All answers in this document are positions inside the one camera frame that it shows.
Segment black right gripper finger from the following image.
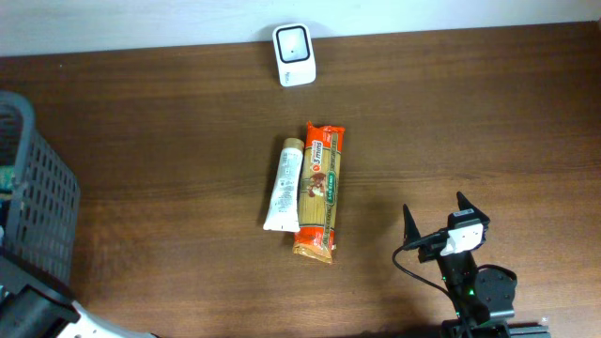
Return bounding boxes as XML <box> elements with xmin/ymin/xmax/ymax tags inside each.
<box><xmin>403</xmin><ymin>204</ymin><xmax>422</xmax><ymax>249</ymax></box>
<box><xmin>456</xmin><ymin>192</ymin><xmax>479</xmax><ymax>214</ymax></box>

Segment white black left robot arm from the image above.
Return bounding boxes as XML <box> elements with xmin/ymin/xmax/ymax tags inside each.
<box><xmin>1</xmin><ymin>251</ymin><xmax>157</xmax><ymax>338</ymax></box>

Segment grey plastic mesh basket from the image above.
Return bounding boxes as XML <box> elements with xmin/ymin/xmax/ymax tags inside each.
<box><xmin>1</xmin><ymin>91</ymin><xmax>81</xmax><ymax>284</ymax></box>

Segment orange spaghetti packet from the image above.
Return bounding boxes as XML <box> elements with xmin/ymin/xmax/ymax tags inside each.
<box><xmin>292</xmin><ymin>123</ymin><xmax>345</xmax><ymax>264</ymax></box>

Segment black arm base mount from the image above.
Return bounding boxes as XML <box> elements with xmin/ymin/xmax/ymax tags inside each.
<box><xmin>439</xmin><ymin>320</ymin><xmax>551</xmax><ymax>338</ymax></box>

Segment white barcode scanner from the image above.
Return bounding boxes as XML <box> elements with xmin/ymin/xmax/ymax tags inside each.
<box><xmin>272</xmin><ymin>23</ymin><xmax>316</xmax><ymax>87</ymax></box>

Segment white tube tan cap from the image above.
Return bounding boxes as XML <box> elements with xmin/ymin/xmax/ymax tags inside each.
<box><xmin>263</xmin><ymin>138</ymin><xmax>304</xmax><ymax>233</ymax></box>

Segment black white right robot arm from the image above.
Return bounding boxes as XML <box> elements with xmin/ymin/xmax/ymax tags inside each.
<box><xmin>393</xmin><ymin>192</ymin><xmax>517</xmax><ymax>330</ymax></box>

